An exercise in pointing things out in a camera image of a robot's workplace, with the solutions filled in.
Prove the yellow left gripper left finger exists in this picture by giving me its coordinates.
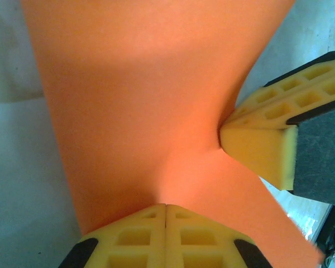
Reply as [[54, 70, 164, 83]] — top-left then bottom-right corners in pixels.
[[58, 204, 167, 268]]

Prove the orange paper sheet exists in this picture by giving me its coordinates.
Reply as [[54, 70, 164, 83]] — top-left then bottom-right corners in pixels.
[[21, 0, 326, 268]]

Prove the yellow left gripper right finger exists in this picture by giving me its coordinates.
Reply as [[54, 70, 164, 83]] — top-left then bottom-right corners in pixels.
[[166, 205, 271, 268]]

